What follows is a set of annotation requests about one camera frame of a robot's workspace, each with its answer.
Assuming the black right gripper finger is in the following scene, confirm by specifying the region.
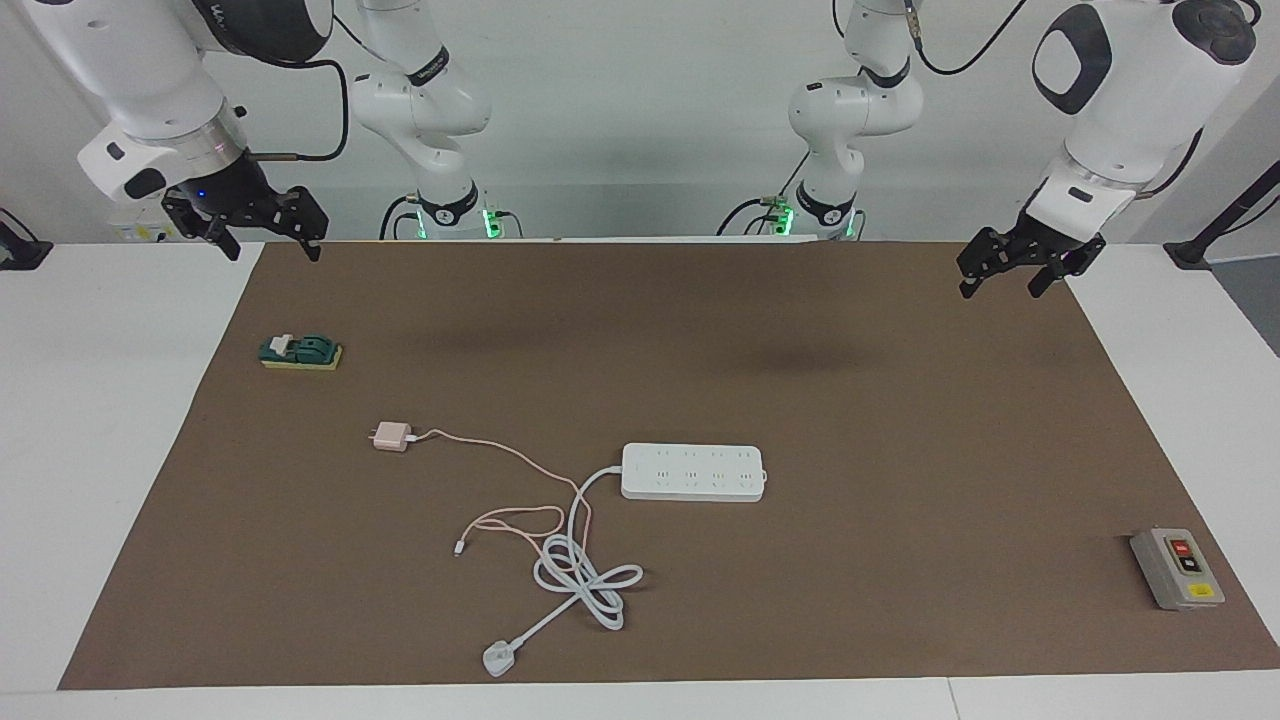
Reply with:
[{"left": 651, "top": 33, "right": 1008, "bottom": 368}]
[
  {"left": 163, "top": 198, "right": 241, "bottom": 263},
  {"left": 268, "top": 186, "right": 330, "bottom": 263}
]

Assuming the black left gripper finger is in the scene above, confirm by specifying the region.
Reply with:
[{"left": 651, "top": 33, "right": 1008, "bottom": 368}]
[
  {"left": 1028, "top": 236, "right": 1106, "bottom": 298},
  {"left": 957, "top": 228, "right": 1016, "bottom": 299}
]

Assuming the white power strip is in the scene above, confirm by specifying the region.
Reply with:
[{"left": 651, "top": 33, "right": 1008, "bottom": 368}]
[{"left": 621, "top": 443, "right": 768, "bottom": 503}]

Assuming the pink charging cable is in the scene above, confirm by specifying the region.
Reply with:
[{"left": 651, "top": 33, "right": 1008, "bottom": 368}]
[{"left": 410, "top": 428, "right": 594, "bottom": 558}]

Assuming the black desk clamp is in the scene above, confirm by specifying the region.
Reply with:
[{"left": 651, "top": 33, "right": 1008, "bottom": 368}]
[{"left": 0, "top": 207, "right": 53, "bottom": 271}]

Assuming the brown table mat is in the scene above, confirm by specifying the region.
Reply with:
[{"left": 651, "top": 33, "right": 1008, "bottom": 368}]
[{"left": 57, "top": 240, "right": 1280, "bottom": 691}]

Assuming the black right arm base cable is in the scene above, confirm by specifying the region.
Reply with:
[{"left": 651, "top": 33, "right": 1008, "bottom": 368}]
[{"left": 379, "top": 193, "right": 421, "bottom": 241}]

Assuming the black arm base cable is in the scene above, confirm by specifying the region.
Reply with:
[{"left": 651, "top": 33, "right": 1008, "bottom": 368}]
[
  {"left": 716, "top": 150, "right": 811, "bottom": 237},
  {"left": 379, "top": 193, "right": 421, "bottom": 241}
]

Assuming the green knife switch yellow base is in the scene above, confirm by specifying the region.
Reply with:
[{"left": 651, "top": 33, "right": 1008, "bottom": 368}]
[{"left": 259, "top": 333, "right": 344, "bottom": 372}]

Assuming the black left arm base cable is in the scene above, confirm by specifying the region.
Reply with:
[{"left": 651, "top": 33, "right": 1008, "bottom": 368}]
[{"left": 716, "top": 150, "right": 811, "bottom": 237}]

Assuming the grey on-off switch box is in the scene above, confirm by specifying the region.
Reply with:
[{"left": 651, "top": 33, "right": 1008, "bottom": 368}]
[{"left": 1130, "top": 527, "right": 1226, "bottom": 611}]

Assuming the white power cord with plug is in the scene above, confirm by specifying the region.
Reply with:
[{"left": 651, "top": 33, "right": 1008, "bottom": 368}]
[{"left": 482, "top": 464, "right": 645, "bottom": 679}]

